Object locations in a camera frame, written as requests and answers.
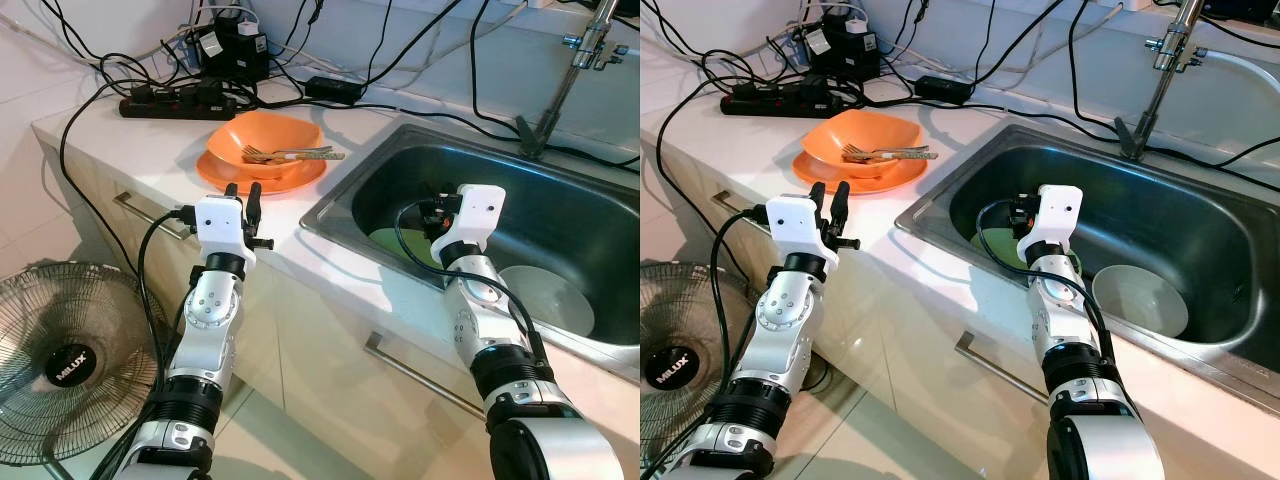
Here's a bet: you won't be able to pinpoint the black power adapter brick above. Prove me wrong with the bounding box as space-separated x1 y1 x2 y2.
915 75 974 104
305 75 363 104

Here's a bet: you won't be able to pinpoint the black cable hanging down wall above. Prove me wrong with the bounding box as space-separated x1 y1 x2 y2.
1066 0 1121 141
468 0 526 141

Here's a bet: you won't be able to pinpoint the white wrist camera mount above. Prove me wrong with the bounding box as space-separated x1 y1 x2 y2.
764 195 829 266
432 185 506 263
1017 185 1084 263
193 194 257 269

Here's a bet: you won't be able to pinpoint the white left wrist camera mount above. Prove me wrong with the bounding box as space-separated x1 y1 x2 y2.
193 194 257 269
764 195 829 266

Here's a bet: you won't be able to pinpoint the black charger box white labels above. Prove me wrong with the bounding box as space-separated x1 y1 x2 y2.
800 10 881 81
195 8 271 83

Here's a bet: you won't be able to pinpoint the orange plastic plate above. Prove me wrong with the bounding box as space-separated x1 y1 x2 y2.
195 150 329 196
792 150 926 195

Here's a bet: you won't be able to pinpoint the short metal cabinet handle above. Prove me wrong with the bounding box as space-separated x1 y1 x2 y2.
712 190 776 236
112 190 196 241

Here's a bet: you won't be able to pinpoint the metal fork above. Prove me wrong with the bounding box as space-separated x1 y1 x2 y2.
240 144 333 163
842 143 928 162

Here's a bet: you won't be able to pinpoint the stainless steel sink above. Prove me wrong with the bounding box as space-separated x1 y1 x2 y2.
895 122 1280 416
300 115 641 386

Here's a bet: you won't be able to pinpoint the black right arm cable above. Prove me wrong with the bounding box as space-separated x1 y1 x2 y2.
395 200 546 366
975 200 1116 366

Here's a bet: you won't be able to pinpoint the long metal cabinet handle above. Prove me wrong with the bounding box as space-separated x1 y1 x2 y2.
363 332 488 419
953 330 1051 406

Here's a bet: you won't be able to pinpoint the white faucet hose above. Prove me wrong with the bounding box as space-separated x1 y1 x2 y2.
1195 45 1280 101

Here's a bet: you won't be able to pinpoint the white bowl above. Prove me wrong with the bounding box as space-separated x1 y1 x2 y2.
497 265 596 341
1090 264 1191 339

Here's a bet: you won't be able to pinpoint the beige kitchen base cabinet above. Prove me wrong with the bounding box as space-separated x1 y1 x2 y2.
640 140 1280 480
35 130 641 480

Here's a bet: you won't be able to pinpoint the floor fan with wire grille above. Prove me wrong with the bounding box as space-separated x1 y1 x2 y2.
640 262 741 466
0 262 166 467

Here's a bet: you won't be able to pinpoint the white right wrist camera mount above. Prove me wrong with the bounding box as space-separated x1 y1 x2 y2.
432 185 506 263
1017 185 1084 263

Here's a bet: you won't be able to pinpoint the black power strip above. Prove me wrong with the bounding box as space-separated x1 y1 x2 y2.
720 82 846 119
118 85 239 121

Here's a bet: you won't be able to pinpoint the chrome sink faucet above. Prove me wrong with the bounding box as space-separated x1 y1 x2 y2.
515 0 631 161
1115 0 1216 161

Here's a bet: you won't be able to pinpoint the orange plastic bowl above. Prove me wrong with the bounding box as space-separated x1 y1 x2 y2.
207 110 323 181
802 108 923 179

